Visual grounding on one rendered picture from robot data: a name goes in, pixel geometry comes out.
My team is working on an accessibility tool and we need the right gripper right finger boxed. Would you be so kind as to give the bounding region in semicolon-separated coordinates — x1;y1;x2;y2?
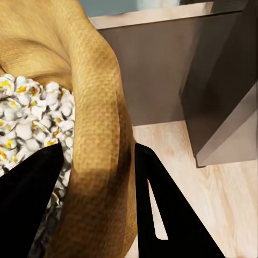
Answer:
134;144;225;258

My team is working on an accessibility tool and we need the popcorn bag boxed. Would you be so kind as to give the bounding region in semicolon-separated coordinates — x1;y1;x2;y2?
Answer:
0;0;138;258

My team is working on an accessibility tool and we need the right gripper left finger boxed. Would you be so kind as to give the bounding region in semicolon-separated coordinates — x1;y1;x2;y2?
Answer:
0;143;64;258

